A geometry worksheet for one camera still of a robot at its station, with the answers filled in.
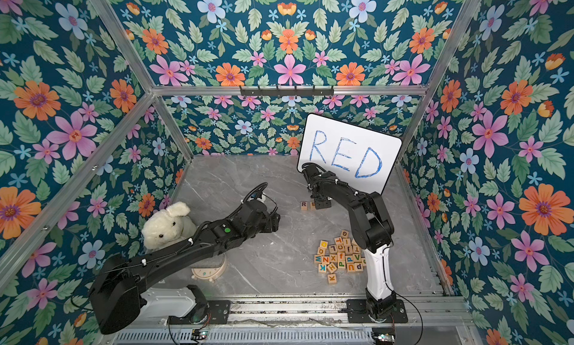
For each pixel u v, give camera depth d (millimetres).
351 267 805
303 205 980
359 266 808
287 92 924
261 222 637
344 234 887
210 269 793
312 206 976
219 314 734
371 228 538
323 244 863
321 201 884
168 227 739
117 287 401
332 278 784
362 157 924
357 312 715
